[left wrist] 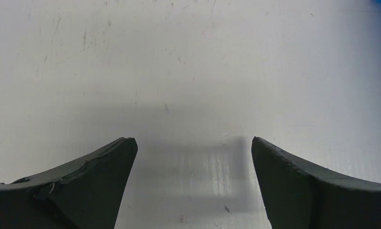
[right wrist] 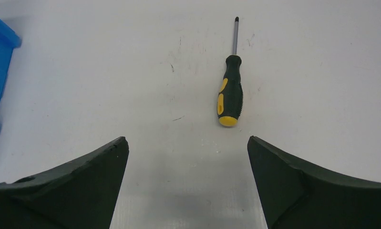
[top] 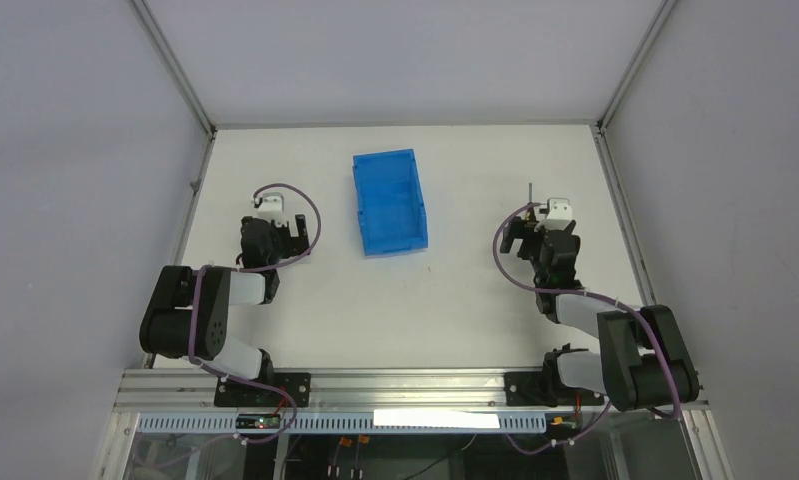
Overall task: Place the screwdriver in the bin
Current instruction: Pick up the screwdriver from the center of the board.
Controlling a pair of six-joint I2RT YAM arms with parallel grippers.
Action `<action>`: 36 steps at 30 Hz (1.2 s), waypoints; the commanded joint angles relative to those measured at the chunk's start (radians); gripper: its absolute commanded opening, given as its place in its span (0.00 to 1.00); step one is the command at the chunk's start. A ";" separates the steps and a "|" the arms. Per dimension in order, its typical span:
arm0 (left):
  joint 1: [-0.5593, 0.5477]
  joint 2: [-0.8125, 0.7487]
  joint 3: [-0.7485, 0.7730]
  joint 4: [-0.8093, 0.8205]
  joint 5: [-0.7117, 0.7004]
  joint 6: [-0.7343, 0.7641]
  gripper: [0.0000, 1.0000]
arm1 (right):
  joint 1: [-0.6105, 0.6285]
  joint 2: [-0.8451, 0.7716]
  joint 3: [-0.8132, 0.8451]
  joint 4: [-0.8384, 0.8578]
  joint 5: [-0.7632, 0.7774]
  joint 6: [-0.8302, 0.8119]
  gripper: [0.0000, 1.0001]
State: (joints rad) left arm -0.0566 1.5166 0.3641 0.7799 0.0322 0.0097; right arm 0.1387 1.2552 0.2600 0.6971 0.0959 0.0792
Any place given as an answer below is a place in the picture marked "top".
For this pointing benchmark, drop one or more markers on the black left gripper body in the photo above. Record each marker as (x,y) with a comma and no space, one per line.
(290,237)

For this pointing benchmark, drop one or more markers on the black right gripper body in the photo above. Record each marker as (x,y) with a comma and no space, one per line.
(524,238)

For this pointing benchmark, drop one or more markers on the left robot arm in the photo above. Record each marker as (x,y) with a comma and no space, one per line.
(188,312)

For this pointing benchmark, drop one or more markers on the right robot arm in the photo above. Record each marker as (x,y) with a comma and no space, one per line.
(642,361)

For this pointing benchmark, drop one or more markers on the blue plastic bin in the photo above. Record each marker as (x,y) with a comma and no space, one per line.
(391,210)

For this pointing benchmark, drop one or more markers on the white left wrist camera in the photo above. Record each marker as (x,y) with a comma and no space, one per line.
(269,208)

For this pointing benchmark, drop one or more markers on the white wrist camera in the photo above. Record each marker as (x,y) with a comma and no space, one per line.
(269,208)
(554,214)

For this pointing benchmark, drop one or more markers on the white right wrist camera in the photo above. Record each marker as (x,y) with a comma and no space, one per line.
(554,214)

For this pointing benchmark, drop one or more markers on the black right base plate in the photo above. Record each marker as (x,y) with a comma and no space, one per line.
(536,388)

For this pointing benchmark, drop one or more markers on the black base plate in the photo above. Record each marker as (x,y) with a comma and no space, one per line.
(536,388)
(261,391)

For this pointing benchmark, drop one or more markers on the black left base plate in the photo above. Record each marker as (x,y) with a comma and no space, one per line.
(261,391)

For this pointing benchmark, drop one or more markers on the slotted cable duct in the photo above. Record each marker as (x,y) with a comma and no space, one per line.
(378,422)

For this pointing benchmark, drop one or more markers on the aluminium frame rail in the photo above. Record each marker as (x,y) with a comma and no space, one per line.
(326,390)

